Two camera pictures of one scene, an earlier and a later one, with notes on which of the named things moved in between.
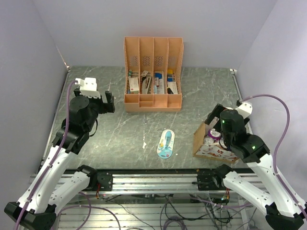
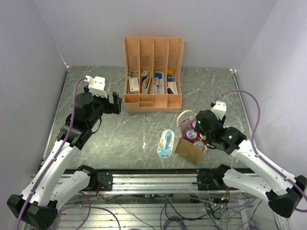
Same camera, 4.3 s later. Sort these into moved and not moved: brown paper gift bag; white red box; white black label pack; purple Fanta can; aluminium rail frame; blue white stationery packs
Moved: brown paper gift bag; purple Fanta can
Not moved: white red box; white black label pack; aluminium rail frame; blue white stationery packs
